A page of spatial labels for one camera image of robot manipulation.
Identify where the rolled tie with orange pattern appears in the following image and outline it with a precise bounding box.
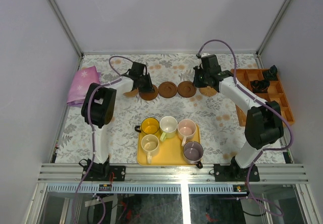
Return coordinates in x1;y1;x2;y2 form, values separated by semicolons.
250;79;270;93

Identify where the yellow glass mug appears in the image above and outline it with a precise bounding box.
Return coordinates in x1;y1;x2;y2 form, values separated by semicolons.
134;118;160;136

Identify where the aluminium front frame rail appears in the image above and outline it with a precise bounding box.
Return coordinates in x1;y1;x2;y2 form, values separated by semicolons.
37;163;309;185

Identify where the woven rattan coaster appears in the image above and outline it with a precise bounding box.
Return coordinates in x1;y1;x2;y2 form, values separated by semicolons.
124;89;139;97
199;86;218;97

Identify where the brown wooden coaster right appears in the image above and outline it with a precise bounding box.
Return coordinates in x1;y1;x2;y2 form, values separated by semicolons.
177;81;196;98

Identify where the white mug green handle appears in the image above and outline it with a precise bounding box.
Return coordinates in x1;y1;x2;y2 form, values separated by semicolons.
159;116;178;142

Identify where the orange wooden divided organizer box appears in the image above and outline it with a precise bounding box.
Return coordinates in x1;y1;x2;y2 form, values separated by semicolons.
237;69;295;125

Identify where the purple mug black handle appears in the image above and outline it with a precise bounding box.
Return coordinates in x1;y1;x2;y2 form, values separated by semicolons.
183;141;204;169

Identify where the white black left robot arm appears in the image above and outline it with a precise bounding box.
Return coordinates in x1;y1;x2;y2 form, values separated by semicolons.
81;62;157;181

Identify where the brown wooden coaster left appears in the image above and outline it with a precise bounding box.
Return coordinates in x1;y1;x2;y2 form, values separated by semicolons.
139;85;158;101

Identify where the rolled dark green tie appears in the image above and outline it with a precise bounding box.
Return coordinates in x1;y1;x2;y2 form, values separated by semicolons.
262;65;278;81

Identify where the pink folded cloth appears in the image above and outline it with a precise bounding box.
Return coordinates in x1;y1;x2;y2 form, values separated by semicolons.
67;66;100;105

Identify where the floral patterned tablecloth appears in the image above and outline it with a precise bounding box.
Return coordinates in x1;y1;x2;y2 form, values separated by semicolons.
55;54;245;163

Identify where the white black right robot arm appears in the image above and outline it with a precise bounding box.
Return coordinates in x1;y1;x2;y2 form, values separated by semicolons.
193;54;284;181

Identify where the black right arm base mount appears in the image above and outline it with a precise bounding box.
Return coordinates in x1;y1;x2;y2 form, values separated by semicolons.
213;164;260;182

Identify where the brown wooden coaster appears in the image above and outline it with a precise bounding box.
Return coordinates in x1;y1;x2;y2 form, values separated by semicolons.
177;81;196;98
139;85;158;101
158;81;177;98

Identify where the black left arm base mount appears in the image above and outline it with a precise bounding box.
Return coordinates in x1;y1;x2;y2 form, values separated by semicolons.
84;159;126;182

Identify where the pink ceramic mug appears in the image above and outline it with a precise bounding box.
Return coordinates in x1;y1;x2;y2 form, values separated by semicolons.
177;119;197;146

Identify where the brown wooden coaster middle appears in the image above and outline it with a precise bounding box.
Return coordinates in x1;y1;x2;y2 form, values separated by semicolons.
158;81;177;98

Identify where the cream ceramic mug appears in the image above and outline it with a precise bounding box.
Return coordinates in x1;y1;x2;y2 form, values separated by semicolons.
141;134;159;164

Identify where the yellow plastic tray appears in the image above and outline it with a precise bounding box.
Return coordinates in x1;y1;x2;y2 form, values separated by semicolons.
137;133;189;166

